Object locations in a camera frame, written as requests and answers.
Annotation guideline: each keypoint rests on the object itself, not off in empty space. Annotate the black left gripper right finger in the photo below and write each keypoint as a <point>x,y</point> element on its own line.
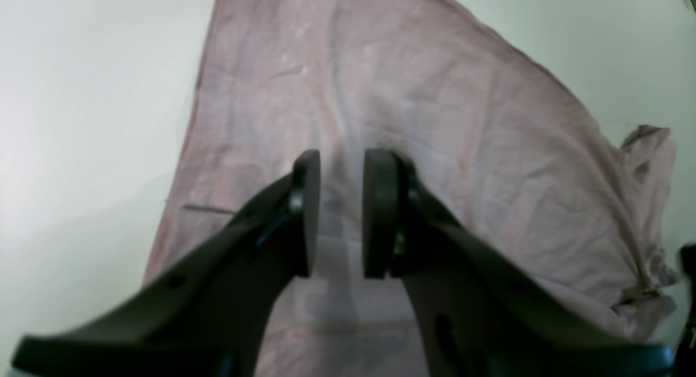
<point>478,314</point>

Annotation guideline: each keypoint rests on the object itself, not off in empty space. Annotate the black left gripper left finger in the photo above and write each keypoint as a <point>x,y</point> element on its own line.
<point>207,315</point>

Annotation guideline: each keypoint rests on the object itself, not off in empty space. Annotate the mauve pink T-shirt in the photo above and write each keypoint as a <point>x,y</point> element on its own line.
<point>511,152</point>

